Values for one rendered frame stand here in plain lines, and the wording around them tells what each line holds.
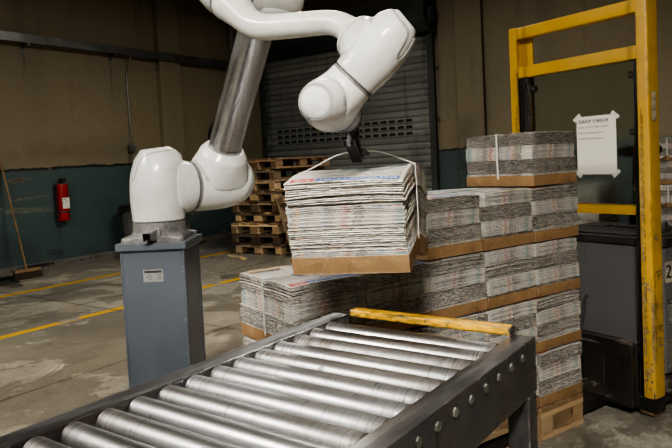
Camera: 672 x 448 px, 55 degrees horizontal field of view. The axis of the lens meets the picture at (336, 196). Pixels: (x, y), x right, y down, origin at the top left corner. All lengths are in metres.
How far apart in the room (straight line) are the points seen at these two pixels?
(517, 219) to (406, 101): 7.22
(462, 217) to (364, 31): 1.26
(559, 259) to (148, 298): 1.73
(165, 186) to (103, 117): 7.65
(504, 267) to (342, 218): 1.25
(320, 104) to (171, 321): 0.91
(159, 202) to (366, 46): 0.86
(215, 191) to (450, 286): 0.96
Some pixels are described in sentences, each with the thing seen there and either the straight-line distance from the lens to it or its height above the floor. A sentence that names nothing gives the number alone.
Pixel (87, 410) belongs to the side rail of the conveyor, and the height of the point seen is 0.80.
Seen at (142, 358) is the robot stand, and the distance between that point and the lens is 1.99.
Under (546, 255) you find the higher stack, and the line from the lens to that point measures 2.83.
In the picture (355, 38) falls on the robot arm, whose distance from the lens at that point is 1.33.
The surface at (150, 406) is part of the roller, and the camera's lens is 1.22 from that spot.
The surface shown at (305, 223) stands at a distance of 1.52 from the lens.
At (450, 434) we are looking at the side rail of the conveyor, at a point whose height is 0.74.
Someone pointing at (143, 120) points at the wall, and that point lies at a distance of 9.94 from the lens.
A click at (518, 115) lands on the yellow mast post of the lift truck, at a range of 3.48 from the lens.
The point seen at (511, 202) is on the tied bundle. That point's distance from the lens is 2.64.
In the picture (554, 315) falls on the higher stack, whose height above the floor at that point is 0.51.
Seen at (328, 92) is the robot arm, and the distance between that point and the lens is 1.27.
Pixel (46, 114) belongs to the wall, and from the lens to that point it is 9.10.
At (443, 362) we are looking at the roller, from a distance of 1.34.
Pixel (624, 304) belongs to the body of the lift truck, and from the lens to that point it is 3.40.
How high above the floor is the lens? 1.20
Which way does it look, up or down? 3 degrees down
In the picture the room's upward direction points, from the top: 3 degrees counter-clockwise
